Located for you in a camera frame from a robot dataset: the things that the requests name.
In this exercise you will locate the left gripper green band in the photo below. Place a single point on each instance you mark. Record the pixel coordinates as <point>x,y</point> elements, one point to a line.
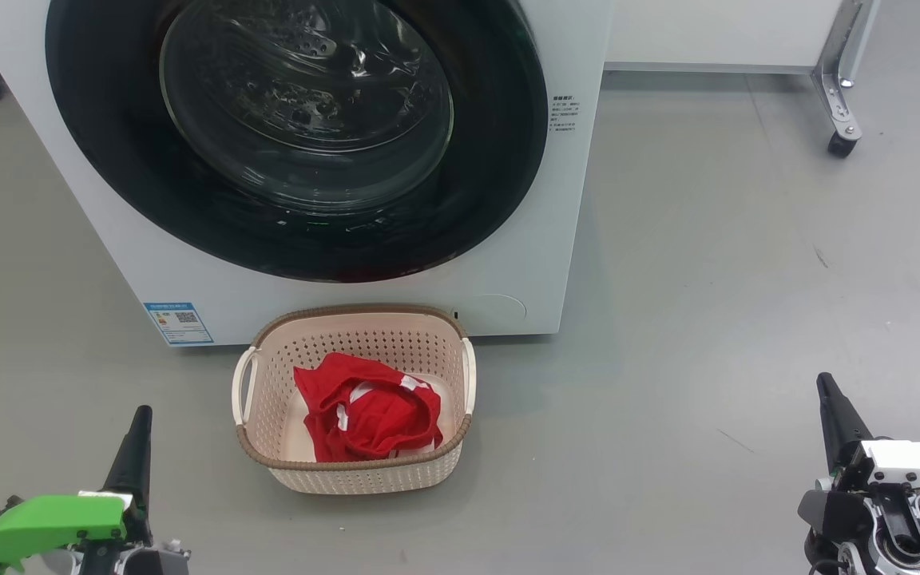
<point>45,519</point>

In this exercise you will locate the red garment white stripes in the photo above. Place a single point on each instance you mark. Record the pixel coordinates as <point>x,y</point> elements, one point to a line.
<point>372,423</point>

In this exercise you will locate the black glass washing machine door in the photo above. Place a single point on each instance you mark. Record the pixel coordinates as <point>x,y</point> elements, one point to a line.
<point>101,96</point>

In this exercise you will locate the cream perforated laundry basket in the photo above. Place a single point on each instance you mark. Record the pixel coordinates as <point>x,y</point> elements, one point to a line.
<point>348,479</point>

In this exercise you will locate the white washing machine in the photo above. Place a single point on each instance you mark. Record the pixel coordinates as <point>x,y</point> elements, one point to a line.
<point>556,224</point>

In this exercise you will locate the blue energy label sticker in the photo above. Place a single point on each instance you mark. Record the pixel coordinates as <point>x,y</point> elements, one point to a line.
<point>179,323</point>

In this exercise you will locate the silver metal leg with caster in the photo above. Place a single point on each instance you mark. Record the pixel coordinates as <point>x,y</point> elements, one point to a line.
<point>843,80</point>

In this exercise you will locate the white panel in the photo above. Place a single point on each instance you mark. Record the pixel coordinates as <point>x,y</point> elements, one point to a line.
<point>707,32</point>

